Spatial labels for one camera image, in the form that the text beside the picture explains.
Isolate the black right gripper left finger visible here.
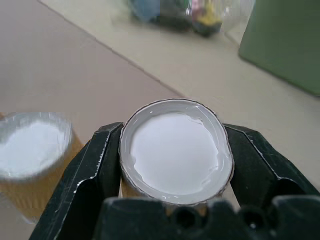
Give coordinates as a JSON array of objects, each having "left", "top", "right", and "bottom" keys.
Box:
[{"left": 28, "top": 121, "right": 125, "bottom": 240}]

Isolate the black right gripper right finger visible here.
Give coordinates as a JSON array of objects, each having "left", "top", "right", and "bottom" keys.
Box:
[{"left": 221, "top": 122, "right": 320, "bottom": 210}]

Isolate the brown ribbed paper cup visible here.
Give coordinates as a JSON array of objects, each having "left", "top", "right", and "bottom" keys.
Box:
[
  {"left": 117, "top": 98, "right": 235, "bottom": 217},
  {"left": 0, "top": 111, "right": 87, "bottom": 224}
]

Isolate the green box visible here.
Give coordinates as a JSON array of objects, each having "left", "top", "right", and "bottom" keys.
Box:
[{"left": 237, "top": 0, "right": 320, "bottom": 96}]

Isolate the clear plastic bag with items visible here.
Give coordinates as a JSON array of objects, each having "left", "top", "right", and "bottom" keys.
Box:
[{"left": 112, "top": 0, "right": 256, "bottom": 38}]

